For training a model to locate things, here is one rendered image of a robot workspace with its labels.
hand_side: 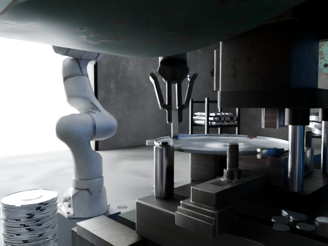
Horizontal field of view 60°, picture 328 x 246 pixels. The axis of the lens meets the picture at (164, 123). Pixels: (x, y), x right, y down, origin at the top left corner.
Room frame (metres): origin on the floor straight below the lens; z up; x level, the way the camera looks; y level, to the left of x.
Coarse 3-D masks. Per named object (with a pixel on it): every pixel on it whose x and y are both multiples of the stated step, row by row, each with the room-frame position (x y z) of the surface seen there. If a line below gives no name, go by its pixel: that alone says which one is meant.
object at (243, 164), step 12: (240, 156) 0.50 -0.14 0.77; (252, 156) 0.49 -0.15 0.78; (276, 156) 0.47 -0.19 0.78; (312, 156) 0.55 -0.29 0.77; (240, 168) 0.50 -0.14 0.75; (252, 168) 0.49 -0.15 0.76; (264, 168) 0.47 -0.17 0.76; (276, 168) 0.46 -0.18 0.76; (312, 168) 0.55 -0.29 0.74; (276, 180) 0.46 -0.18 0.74
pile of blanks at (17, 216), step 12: (48, 204) 1.52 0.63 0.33; (12, 216) 1.44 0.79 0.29; (24, 216) 1.44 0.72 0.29; (36, 216) 1.47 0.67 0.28; (48, 216) 1.52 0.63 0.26; (12, 228) 1.44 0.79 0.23; (24, 228) 1.44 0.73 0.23; (36, 228) 1.48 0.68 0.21; (48, 228) 1.52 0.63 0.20; (12, 240) 1.46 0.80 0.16; (24, 240) 1.46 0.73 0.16; (36, 240) 1.47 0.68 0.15; (48, 240) 1.53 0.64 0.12
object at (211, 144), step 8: (168, 136) 0.71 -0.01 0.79; (184, 136) 0.75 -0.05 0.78; (192, 136) 0.75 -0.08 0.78; (200, 136) 0.76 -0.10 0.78; (208, 136) 0.76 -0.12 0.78; (216, 136) 0.76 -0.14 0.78; (224, 136) 0.76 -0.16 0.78; (232, 136) 0.75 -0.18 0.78; (240, 136) 0.74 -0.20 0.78; (176, 144) 0.60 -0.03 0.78; (184, 144) 0.60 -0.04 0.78; (192, 144) 0.60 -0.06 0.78; (200, 144) 0.58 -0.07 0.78; (208, 144) 0.57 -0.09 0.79; (216, 144) 0.56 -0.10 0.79; (224, 144) 0.56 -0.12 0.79; (240, 144) 0.57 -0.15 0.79; (248, 144) 0.58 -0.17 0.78; (256, 144) 0.60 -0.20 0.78; (264, 144) 0.60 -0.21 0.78; (272, 144) 0.60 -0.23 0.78; (280, 144) 0.60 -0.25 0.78; (192, 152) 0.50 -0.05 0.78; (200, 152) 0.49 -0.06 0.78; (208, 152) 0.48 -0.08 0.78; (216, 152) 0.48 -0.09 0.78; (224, 152) 0.48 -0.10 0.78; (240, 152) 0.48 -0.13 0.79; (248, 152) 0.48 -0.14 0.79; (256, 152) 0.48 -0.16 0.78
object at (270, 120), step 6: (264, 108) 0.54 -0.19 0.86; (270, 108) 0.52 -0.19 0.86; (276, 108) 0.51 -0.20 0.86; (264, 114) 0.52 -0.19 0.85; (270, 114) 0.52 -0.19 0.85; (276, 114) 0.51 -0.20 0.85; (264, 120) 0.52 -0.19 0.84; (270, 120) 0.52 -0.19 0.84; (276, 120) 0.51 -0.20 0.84; (264, 126) 0.52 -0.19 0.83; (270, 126) 0.52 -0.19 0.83; (276, 126) 0.51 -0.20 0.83; (282, 126) 0.54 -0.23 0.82
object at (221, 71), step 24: (312, 0) 0.52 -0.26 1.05; (288, 24) 0.45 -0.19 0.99; (312, 24) 0.52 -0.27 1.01; (240, 48) 0.50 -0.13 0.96; (264, 48) 0.47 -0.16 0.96; (288, 48) 0.45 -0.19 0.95; (312, 48) 0.52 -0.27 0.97; (216, 72) 0.57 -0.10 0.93; (240, 72) 0.50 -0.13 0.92; (264, 72) 0.47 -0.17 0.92; (288, 72) 0.45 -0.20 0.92; (312, 72) 0.52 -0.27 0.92
